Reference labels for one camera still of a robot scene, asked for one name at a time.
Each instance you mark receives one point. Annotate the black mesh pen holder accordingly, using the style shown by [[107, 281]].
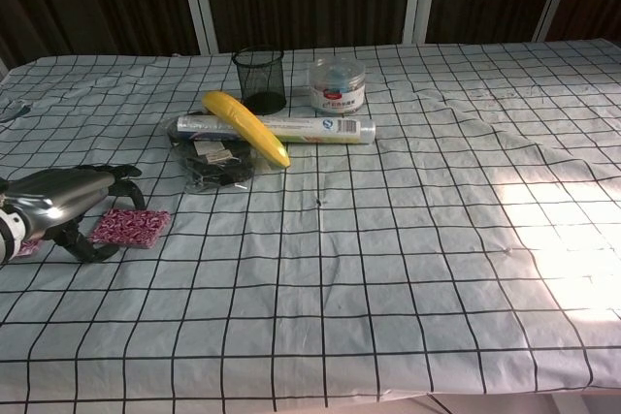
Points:
[[261, 79]]

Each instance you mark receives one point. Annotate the clear round plastic jar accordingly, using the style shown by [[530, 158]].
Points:
[[337, 89]]

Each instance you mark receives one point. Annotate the yellow banana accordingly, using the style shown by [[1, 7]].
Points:
[[252, 130]]

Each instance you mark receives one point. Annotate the clear bag of black items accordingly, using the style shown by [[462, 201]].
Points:
[[218, 164]]

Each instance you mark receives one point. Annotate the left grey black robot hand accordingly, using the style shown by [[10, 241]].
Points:
[[53, 196]]

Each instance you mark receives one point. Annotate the white plastic bag roll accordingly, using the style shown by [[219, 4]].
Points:
[[320, 130]]

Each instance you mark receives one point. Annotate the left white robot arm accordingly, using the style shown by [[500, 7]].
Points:
[[7, 239]]

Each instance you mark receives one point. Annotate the white black grid tablecloth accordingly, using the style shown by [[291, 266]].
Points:
[[339, 264]]

